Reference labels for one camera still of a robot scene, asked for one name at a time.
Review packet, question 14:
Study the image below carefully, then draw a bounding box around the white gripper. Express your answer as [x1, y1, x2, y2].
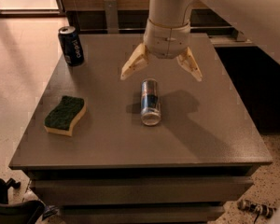
[120, 20, 203, 82]

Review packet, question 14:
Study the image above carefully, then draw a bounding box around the silver blue redbull can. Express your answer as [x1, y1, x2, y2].
[140, 78, 161, 126]

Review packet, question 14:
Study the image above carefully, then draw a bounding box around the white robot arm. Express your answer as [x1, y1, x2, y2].
[120, 0, 280, 81]

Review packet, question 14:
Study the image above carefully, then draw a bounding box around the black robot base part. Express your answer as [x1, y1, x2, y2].
[0, 175, 59, 224]

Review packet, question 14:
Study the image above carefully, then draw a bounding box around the dark blue pepsi can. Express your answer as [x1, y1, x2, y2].
[58, 26, 84, 66]

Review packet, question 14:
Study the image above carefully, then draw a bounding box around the green yellow sponge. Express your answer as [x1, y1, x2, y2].
[44, 95, 86, 136]

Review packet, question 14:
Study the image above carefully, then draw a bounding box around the grey drawer cabinet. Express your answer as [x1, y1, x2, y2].
[10, 34, 272, 224]

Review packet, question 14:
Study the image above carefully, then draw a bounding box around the upper grey drawer front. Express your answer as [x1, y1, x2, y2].
[32, 176, 253, 205]

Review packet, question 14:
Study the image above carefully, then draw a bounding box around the left metal bracket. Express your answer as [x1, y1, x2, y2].
[104, 0, 119, 34]

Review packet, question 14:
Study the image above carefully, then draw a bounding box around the metal bracket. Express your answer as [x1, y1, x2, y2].
[232, 30, 246, 42]
[104, 0, 119, 34]

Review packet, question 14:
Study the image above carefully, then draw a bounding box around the right metal bracket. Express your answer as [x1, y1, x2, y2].
[232, 30, 246, 42]

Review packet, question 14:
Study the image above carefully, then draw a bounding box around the black white striped handle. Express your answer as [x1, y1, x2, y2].
[237, 199, 276, 218]

